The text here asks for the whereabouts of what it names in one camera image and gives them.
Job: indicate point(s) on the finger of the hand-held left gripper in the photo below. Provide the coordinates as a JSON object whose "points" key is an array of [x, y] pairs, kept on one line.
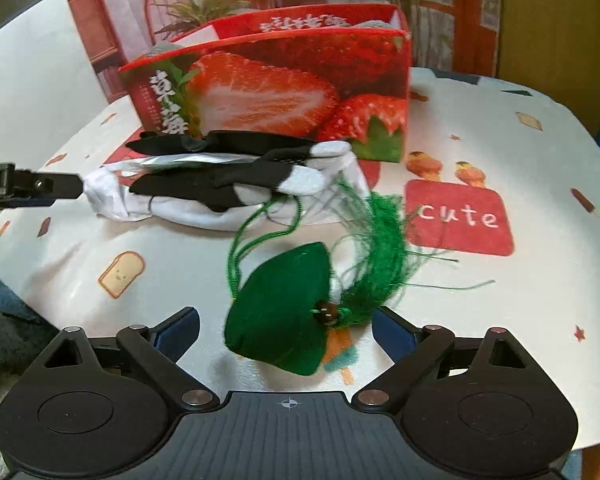
{"points": [[60, 187]]}

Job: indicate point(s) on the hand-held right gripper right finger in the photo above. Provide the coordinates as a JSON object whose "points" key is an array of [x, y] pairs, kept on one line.
{"points": [[395, 332]]}

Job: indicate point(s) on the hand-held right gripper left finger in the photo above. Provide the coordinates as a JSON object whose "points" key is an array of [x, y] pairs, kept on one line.
{"points": [[177, 332]]}

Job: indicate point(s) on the white cloth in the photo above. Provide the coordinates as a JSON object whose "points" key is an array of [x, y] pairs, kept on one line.
{"points": [[110, 195]]}

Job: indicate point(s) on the green sachet with tassel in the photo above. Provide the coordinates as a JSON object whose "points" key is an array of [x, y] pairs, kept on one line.
{"points": [[280, 305]]}

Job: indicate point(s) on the black knit glove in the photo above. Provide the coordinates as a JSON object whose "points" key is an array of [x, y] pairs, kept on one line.
{"points": [[250, 141], [190, 185]]}

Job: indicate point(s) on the red strawberry print box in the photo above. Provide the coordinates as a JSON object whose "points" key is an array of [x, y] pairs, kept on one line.
{"points": [[280, 85]]}

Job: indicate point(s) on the grey soft cloth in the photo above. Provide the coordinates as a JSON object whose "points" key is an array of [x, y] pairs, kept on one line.
{"points": [[162, 50], [375, 23]]}

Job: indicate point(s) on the silver foil packet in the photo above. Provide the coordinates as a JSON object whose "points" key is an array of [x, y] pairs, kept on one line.
{"points": [[180, 161]]}

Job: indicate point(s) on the grey fluffy blanket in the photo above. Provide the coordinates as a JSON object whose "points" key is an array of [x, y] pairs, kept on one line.
{"points": [[5, 330]]}

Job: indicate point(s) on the printed tablecloth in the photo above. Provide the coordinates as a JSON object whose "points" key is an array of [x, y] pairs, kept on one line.
{"points": [[480, 155]]}

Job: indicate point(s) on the yellow wooden panel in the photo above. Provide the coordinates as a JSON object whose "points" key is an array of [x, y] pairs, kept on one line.
{"points": [[555, 20]]}

